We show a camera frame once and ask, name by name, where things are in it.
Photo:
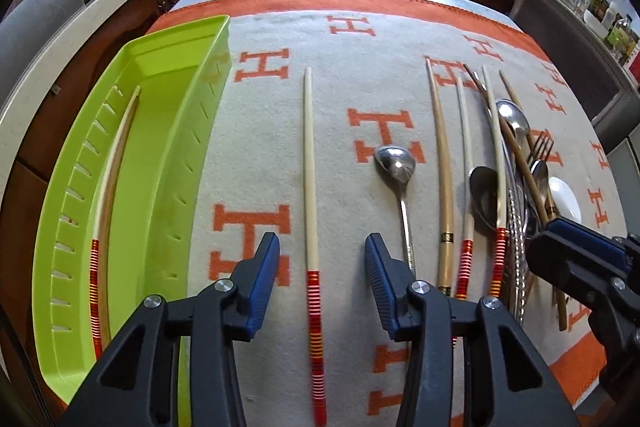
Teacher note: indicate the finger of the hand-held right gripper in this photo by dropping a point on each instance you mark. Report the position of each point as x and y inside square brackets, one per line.
[565, 259]
[585, 234]

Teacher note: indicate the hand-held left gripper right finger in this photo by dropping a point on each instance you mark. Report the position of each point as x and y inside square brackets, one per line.
[382, 282]

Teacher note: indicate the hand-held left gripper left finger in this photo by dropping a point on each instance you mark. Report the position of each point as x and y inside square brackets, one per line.
[262, 277]

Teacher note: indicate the white ceramic spoon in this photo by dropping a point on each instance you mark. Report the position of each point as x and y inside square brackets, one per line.
[565, 202]

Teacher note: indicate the red striped cream chopstick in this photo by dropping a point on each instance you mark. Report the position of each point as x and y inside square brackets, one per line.
[311, 207]
[94, 277]
[501, 252]
[467, 207]

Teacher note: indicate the metal fork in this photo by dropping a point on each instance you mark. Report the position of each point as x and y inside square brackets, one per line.
[542, 152]

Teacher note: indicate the light wooden chopstick black band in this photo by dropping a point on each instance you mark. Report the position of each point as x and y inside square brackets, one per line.
[444, 187]

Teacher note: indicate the green plastic utensil tray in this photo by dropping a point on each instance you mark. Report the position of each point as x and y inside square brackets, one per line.
[150, 157]

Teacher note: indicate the orange and cream printed blanket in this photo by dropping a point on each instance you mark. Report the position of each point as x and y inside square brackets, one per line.
[280, 147]

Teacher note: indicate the grey appliance front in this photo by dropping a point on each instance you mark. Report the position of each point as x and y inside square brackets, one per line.
[550, 37]

